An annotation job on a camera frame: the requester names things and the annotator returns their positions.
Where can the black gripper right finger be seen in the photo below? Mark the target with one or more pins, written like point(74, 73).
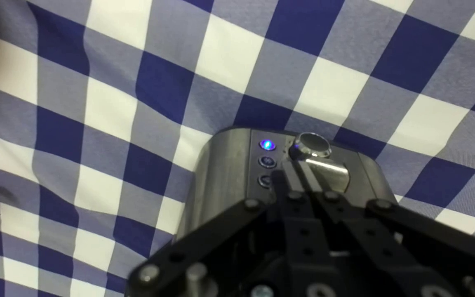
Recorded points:
point(391, 248)

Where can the blue white checkered tablecloth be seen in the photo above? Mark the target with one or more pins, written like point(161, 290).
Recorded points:
point(138, 83)

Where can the silver stainless steel toaster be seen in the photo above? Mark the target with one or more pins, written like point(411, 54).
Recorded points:
point(231, 171)

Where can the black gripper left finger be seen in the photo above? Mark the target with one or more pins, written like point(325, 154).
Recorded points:
point(247, 248)

